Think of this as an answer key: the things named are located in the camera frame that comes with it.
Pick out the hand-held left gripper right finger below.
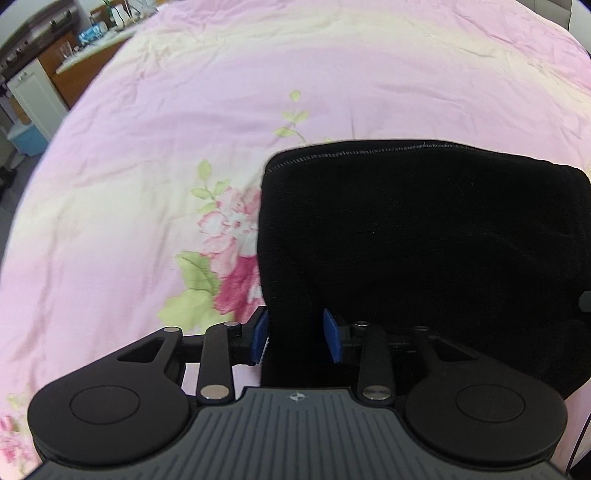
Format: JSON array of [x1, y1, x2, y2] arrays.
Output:
[[323, 308, 481, 404]]

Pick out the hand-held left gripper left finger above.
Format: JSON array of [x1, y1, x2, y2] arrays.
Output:
[[117, 308, 269, 407]]

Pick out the dark brown suitcase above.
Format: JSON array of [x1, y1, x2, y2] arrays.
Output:
[[0, 2, 79, 82]]

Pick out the wooden desk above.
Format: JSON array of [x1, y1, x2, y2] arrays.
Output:
[[37, 28, 136, 110]]

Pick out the blue storage bin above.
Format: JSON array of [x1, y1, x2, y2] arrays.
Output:
[[7, 122, 51, 158]]

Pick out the black pants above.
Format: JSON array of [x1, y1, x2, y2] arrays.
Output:
[[259, 138, 591, 400]]

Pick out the white cabinet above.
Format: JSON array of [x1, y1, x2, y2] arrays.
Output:
[[7, 60, 70, 142]]

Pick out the pink floral bed sheet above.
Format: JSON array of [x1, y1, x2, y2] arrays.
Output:
[[0, 0, 591, 480]]

